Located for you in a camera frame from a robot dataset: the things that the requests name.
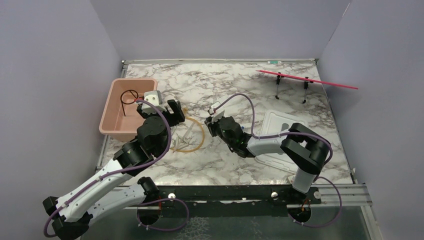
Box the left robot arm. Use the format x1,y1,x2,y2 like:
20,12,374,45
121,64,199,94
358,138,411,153
42,97,185,240

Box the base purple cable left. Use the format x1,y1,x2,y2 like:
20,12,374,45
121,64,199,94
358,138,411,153
136,198,190,232

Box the pink plastic bin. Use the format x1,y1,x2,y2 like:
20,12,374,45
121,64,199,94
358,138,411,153
98,78,158,142

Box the black wire ring stand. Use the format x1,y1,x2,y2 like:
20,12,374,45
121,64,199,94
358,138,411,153
120,89,140,117

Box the clear acrylic tube rack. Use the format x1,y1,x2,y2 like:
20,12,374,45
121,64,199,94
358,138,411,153
172,120,195,152

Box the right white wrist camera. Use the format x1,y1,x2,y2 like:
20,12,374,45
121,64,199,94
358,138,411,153
208,101,225,123

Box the red-edged glass shelf stand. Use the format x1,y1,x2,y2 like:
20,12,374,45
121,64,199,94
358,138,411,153
256,70,359,104

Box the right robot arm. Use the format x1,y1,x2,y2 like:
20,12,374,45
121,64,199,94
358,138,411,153
204,116,333,204

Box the clear plastic lid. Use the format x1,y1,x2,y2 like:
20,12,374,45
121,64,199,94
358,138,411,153
254,109,309,175

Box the blue base graduated cylinder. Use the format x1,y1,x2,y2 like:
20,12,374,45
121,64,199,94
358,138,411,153
212,88,219,104

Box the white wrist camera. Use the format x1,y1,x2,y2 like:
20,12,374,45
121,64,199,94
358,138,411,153
208,101,225,123
141,90,165,114

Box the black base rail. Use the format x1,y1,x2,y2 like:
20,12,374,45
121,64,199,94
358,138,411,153
125,183,372,220

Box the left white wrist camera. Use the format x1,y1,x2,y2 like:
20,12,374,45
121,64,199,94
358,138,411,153
141,90,165,114

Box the amber rubber tubing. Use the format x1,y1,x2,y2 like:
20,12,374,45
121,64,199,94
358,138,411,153
170,107,205,154

